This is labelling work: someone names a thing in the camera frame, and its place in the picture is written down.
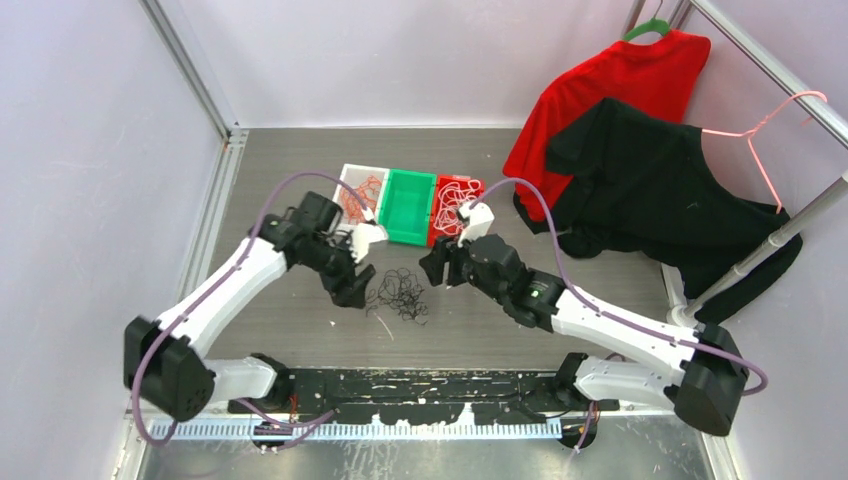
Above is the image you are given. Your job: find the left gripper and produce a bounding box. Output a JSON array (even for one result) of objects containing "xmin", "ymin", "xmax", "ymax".
[{"xmin": 299, "ymin": 232, "xmax": 375, "ymax": 308}]

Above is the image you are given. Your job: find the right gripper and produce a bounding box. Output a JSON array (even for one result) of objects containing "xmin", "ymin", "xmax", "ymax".
[{"xmin": 421, "ymin": 224, "xmax": 509, "ymax": 305}]

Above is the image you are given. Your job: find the cable bundle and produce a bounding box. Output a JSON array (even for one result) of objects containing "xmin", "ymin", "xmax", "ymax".
[{"xmin": 364, "ymin": 266, "xmax": 432, "ymax": 327}]

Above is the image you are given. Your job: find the orange cable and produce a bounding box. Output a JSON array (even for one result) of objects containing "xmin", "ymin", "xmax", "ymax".
[{"xmin": 341, "ymin": 173, "xmax": 386, "ymax": 225}]

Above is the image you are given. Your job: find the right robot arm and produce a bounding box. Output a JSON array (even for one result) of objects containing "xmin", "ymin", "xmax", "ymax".
[{"xmin": 419, "ymin": 234, "xmax": 753, "ymax": 436}]

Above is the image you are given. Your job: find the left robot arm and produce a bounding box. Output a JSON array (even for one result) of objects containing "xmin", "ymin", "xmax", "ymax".
[{"xmin": 123, "ymin": 191, "xmax": 388, "ymax": 422}]

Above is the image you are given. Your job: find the green plastic bin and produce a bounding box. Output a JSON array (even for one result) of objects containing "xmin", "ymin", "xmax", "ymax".
[{"xmin": 379, "ymin": 169, "xmax": 437, "ymax": 246}]

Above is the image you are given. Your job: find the red plastic bin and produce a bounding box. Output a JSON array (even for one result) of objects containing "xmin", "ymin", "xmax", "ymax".
[{"xmin": 427, "ymin": 175, "xmax": 485, "ymax": 246}]

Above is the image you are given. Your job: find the white plastic bin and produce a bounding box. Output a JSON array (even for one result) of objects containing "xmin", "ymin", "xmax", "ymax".
[{"xmin": 334, "ymin": 163, "xmax": 391, "ymax": 230}]

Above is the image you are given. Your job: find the black t-shirt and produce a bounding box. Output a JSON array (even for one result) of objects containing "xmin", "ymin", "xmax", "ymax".
[{"xmin": 529, "ymin": 98, "xmax": 789, "ymax": 300}]

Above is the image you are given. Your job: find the red t-shirt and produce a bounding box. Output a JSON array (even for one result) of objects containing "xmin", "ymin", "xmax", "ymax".
[{"xmin": 502, "ymin": 30, "xmax": 711, "ymax": 208}]

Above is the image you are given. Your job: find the green hanger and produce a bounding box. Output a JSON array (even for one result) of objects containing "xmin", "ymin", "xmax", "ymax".
[{"xmin": 621, "ymin": 0, "xmax": 672, "ymax": 42}]

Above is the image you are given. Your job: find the pink hanger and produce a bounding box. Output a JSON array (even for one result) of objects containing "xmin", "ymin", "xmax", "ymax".
[{"xmin": 700, "ymin": 90, "xmax": 829, "ymax": 215}]

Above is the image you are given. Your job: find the metal clothes rack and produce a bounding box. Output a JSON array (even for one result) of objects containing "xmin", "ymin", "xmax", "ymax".
[{"xmin": 662, "ymin": 0, "xmax": 847, "ymax": 326}]

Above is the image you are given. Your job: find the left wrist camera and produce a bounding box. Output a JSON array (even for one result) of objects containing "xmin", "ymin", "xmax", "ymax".
[{"xmin": 349, "ymin": 207, "xmax": 389, "ymax": 264}]

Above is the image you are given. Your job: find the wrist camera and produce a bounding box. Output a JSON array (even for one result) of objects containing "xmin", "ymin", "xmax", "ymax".
[
  {"xmin": 349, "ymin": 207, "xmax": 389, "ymax": 264},
  {"xmin": 457, "ymin": 201, "xmax": 494, "ymax": 248}
]

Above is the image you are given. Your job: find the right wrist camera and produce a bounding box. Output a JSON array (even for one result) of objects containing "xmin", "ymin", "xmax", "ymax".
[{"xmin": 457, "ymin": 201, "xmax": 494, "ymax": 248}]

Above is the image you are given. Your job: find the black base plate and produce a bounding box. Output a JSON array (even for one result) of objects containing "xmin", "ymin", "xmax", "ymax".
[{"xmin": 260, "ymin": 368, "xmax": 586, "ymax": 426}]

